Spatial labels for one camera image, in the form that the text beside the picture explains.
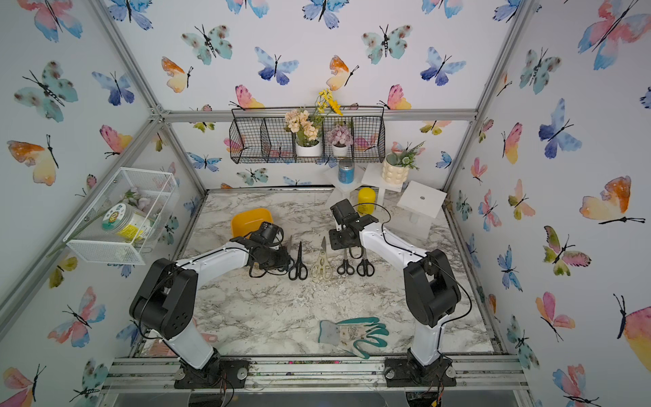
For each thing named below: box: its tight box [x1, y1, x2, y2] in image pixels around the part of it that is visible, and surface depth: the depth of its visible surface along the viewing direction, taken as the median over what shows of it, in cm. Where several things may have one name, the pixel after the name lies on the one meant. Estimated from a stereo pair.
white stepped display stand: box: [323, 161, 448, 240], surface depth 101 cm
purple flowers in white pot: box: [327, 124, 354, 157], surface depth 91 cm
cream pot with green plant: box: [381, 140, 426, 185], surface depth 90 cm
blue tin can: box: [338, 159, 356, 184], surface depth 101 cm
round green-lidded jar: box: [101, 202, 155, 243], surface depth 66 cm
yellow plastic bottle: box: [357, 186, 377, 215], surface depth 106 cm
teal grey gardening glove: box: [317, 317, 390, 360], surface depth 82 cm
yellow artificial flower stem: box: [315, 89, 344, 117], surface depth 84 cm
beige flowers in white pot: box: [284, 109, 323, 158], surface depth 84 cm
